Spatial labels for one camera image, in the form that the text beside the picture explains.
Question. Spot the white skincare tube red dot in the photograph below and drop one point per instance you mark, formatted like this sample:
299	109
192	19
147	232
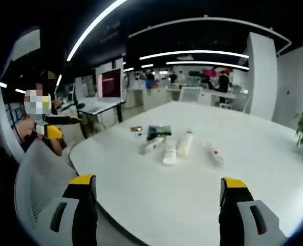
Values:
151	146

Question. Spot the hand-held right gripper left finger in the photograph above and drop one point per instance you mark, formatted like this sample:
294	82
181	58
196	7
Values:
83	212

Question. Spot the long curved ceiling light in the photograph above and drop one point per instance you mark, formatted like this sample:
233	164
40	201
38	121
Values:
90	28

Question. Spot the white mesh office chair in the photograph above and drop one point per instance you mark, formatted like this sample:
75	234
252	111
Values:
42	174

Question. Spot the dark landscape picture card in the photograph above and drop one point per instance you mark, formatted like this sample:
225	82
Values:
158	132

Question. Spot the white ribbed skincare bottle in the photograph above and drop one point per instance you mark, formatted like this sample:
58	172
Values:
169	152

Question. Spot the computer monitor red screen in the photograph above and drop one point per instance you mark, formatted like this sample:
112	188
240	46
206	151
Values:
111	83

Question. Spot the straight ceiling light strip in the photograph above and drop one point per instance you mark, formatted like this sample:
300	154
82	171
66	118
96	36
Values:
192	53
207	64

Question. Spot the small gold box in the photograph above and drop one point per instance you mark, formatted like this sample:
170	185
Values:
136	128

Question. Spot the white skincare tube red label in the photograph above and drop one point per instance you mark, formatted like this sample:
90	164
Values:
215	153

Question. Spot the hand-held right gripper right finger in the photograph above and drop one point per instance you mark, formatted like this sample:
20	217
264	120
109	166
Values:
234	212

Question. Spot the white round-cap skincare bottle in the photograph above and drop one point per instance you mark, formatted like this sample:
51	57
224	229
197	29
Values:
184	143

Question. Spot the white standing desk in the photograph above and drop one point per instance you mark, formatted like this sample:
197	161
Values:
100	105

